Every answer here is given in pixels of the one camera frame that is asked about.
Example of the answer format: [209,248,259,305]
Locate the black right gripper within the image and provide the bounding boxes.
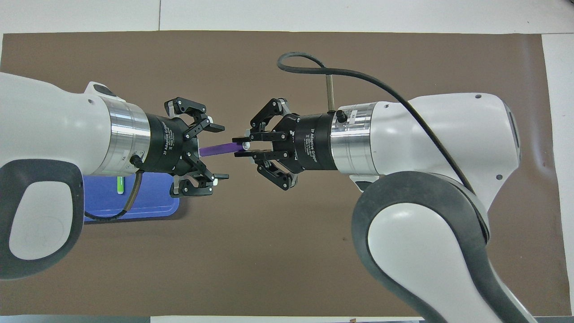
[232,98,339,191]

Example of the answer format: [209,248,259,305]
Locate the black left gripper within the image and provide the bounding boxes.
[143,97,229,198]

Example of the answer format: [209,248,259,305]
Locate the purple pen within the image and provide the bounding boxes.
[199,140,252,157]

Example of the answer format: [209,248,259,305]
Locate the blue plastic tray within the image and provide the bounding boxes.
[82,173,180,220]

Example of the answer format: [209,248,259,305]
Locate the brown table mat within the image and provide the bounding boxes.
[0,31,565,317]

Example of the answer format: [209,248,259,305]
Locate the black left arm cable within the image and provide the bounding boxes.
[83,153,144,221]

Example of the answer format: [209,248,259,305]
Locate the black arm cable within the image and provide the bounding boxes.
[277,52,489,234]
[83,153,144,221]

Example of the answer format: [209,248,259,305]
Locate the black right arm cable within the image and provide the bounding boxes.
[277,52,489,234]

